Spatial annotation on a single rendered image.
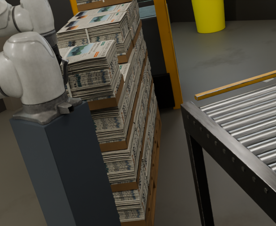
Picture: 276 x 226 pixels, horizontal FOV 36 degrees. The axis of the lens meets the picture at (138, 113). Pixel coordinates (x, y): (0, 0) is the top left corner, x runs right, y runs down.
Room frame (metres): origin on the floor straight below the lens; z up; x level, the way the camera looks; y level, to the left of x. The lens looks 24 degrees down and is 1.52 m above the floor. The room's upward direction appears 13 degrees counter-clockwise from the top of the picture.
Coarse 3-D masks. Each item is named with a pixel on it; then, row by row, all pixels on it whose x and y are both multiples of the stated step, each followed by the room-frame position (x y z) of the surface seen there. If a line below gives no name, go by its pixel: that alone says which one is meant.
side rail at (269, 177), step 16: (192, 112) 1.52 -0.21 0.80; (192, 128) 1.52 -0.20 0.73; (208, 128) 1.36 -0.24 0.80; (208, 144) 1.36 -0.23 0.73; (224, 144) 1.22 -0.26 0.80; (240, 144) 1.20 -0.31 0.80; (224, 160) 1.23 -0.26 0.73; (240, 160) 1.11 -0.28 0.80; (256, 160) 1.09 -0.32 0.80; (240, 176) 1.12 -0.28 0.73; (256, 176) 1.02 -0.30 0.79; (272, 176) 0.99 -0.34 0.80; (256, 192) 1.03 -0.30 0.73; (272, 192) 0.93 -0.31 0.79; (272, 208) 0.94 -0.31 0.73
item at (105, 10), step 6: (108, 6) 2.85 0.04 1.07; (114, 6) 2.80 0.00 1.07; (120, 6) 2.75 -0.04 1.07; (126, 6) 2.70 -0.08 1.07; (78, 12) 2.89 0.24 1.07; (84, 12) 2.83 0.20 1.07; (90, 12) 2.78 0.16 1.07; (96, 12) 2.73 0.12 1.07; (102, 12) 2.68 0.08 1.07; (108, 12) 2.63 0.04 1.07; (114, 12) 2.57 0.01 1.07; (72, 18) 2.69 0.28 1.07; (78, 18) 2.64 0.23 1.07; (84, 18) 2.60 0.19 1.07
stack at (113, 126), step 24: (144, 72) 2.77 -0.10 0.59; (120, 96) 1.80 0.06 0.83; (144, 96) 2.49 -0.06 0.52; (96, 120) 1.72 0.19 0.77; (120, 120) 1.71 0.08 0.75; (144, 120) 2.34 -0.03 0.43; (144, 144) 2.15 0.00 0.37; (120, 168) 1.72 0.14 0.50; (144, 168) 2.01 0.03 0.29; (120, 192) 1.73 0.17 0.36; (144, 192) 1.86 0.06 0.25; (120, 216) 1.73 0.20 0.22; (144, 216) 1.73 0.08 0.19
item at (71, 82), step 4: (76, 48) 1.92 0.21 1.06; (72, 52) 1.86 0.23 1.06; (76, 52) 1.85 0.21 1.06; (64, 56) 1.82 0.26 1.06; (68, 56) 1.81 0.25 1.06; (72, 56) 1.80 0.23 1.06; (60, 64) 1.72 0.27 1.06; (68, 64) 1.70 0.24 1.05; (60, 68) 1.71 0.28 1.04; (68, 68) 1.70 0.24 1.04; (68, 72) 1.70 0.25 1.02; (68, 76) 1.70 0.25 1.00; (72, 76) 1.70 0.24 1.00; (68, 80) 1.70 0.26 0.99; (72, 80) 1.70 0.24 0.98; (72, 84) 1.70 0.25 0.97; (72, 88) 1.70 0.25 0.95; (68, 92) 1.70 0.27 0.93; (72, 92) 1.70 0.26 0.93; (76, 92) 1.69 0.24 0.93; (68, 96) 1.70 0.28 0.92; (72, 96) 1.70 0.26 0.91; (76, 96) 1.69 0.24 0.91
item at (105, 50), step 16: (80, 48) 1.90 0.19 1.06; (96, 48) 1.82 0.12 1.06; (112, 48) 1.86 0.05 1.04; (80, 64) 1.69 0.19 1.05; (96, 64) 1.68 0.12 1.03; (112, 64) 1.81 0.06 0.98; (80, 80) 1.69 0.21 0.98; (96, 80) 1.68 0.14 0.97; (112, 80) 1.72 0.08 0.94; (80, 96) 1.69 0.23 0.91; (96, 96) 1.68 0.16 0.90; (112, 96) 1.67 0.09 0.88
